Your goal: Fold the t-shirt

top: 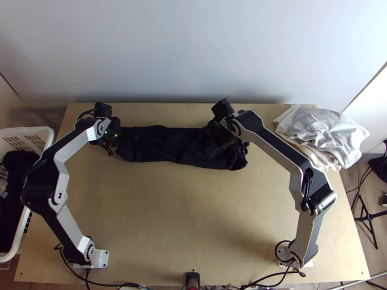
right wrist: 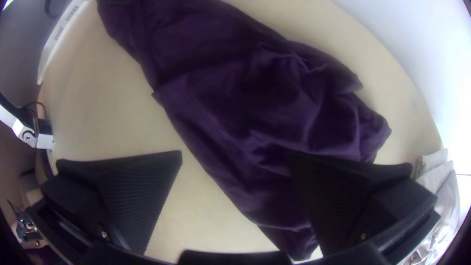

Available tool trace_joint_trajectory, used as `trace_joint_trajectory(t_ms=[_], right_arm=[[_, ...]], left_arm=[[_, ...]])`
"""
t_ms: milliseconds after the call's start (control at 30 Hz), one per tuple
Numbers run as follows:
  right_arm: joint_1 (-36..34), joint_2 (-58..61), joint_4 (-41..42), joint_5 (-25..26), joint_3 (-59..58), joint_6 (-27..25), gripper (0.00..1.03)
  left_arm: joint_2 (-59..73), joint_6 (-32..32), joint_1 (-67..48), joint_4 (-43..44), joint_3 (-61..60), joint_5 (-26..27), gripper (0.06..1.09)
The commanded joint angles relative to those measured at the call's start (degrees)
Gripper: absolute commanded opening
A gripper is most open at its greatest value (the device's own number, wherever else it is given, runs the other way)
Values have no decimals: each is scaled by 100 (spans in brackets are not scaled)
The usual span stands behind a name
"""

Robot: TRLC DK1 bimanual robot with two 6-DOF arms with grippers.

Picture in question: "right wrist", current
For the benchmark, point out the black t-shirt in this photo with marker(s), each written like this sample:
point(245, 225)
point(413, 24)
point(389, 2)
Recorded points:
point(257, 103)

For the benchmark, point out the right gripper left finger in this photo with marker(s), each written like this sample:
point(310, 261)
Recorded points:
point(136, 191)

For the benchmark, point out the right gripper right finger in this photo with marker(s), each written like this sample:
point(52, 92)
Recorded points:
point(342, 198)

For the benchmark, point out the heap of white clothes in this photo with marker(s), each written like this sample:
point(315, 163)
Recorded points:
point(439, 206)

